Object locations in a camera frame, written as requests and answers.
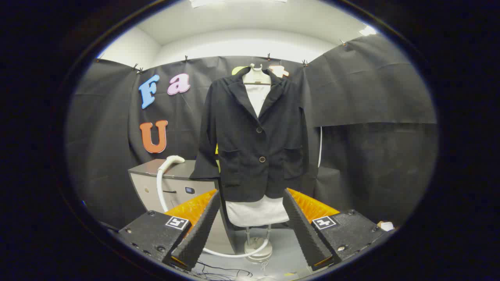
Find white shirt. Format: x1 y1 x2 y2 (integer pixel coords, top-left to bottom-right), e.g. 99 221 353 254
226 84 290 228

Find black backdrop cloth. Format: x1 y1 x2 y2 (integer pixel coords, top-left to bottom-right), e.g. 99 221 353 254
66 34 438 231

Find white garment steamer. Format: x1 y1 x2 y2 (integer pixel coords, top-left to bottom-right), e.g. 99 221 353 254
156 155 271 259

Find grey cabinet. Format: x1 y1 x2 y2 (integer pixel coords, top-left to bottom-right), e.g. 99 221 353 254
128 159 237 254

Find white plastic hanger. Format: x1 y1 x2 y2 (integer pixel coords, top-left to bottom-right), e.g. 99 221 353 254
242 63 272 85

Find black blazer jacket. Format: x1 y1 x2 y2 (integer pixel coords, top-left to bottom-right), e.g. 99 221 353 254
190 66 310 203

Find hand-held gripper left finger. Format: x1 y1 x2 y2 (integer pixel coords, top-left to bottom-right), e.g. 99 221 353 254
117 189 221 272

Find round white stand base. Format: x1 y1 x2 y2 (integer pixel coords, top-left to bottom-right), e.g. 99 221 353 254
244 224 273 263

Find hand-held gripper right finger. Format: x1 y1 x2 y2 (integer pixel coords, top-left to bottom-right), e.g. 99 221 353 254
282 188 384 272

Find thin black floor cables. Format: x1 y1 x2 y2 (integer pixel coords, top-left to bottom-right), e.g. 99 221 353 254
172 261 254 281

